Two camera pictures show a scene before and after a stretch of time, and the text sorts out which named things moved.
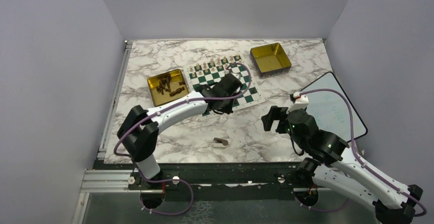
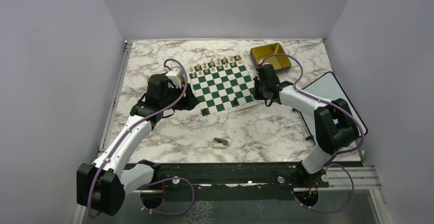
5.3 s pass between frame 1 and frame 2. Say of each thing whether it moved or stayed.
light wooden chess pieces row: stayed
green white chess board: stayed
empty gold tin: stayed
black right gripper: moved
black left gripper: moved
